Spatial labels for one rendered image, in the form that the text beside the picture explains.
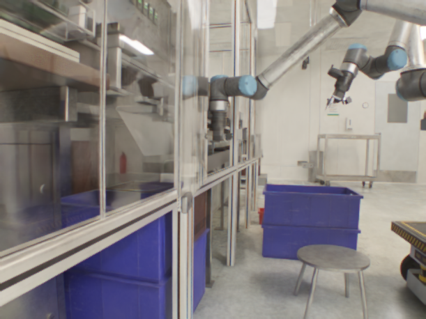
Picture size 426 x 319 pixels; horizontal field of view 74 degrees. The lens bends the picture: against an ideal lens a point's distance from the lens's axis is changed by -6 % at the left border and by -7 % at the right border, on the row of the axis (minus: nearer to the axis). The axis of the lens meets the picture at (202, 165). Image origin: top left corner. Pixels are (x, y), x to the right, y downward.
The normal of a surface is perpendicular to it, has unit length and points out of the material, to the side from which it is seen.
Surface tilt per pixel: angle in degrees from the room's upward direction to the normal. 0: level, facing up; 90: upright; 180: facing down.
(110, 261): 90
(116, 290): 90
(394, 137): 90
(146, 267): 90
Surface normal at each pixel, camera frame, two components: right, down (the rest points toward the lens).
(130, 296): -0.25, 0.06
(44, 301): 0.97, 0.04
